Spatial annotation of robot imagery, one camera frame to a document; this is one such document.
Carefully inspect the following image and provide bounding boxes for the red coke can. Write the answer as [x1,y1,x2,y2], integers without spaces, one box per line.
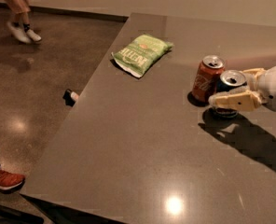
[192,55,225,103]

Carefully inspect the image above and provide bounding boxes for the green chip bag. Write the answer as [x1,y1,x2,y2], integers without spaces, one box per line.
[112,34,173,78]

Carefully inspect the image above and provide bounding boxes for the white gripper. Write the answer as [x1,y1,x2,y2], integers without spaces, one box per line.
[209,66,276,112]

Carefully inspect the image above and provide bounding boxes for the white walking shoe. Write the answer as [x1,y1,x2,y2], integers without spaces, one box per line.
[26,29,42,42]
[7,21,31,44]

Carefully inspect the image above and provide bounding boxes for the orange sneaker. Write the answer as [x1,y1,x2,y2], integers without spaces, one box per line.
[0,170,25,190]

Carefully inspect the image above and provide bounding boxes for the black table leg base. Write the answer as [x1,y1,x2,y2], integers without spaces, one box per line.
[0,205,44,224]

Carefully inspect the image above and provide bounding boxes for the blue pepsi can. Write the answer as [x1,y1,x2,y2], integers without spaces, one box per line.
[213,70,247,119]

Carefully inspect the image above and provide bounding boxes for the tan trousered walking legs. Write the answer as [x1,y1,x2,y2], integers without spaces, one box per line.
[5,0,31,32]

